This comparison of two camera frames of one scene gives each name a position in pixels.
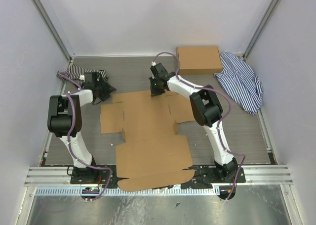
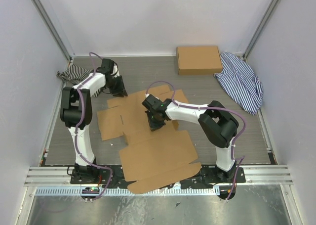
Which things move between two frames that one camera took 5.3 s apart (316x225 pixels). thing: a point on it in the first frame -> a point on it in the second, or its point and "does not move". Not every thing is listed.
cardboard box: [152, 155] does not move
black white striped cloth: [76, 73] does not move
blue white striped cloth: [242, 83] does not move
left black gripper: [108, 88] -> [121, 91]
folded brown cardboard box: [199, 60] does not move
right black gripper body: [155, 88] -> [152, 113]
